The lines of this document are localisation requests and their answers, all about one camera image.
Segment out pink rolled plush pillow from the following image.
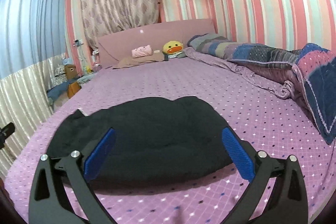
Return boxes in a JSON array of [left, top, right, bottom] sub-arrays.
[[131, 45, 153, 59]]

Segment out patchwork purple blue quilt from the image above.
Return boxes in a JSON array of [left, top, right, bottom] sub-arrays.
[[187, 34, 335, 144]]

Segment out purple patterned bed sheet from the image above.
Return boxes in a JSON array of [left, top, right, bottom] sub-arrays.
[[3, 56, 336, 224]]

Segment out brown cardboard box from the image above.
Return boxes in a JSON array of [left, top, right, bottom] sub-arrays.
[[64, 64, 77, 80]]

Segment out blue cloth on floor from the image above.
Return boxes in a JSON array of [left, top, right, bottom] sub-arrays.
[[47, 79, 77, 105]]

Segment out pink padded headboard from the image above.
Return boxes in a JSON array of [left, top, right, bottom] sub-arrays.
[[98, 19, 216, 68]]

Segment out brown flat pillow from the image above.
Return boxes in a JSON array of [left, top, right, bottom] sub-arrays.
[[113, 52, 168, 69]]

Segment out yellow duck plush toy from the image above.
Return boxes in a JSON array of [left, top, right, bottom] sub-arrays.
[[162, 40, 185, 61]]

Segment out black and white large garment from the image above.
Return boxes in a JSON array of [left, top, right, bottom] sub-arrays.
[[47, 97, 232, 186]]

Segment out blue and cream curtain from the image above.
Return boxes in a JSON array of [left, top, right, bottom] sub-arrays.
[[1, 0, 66, 178]]

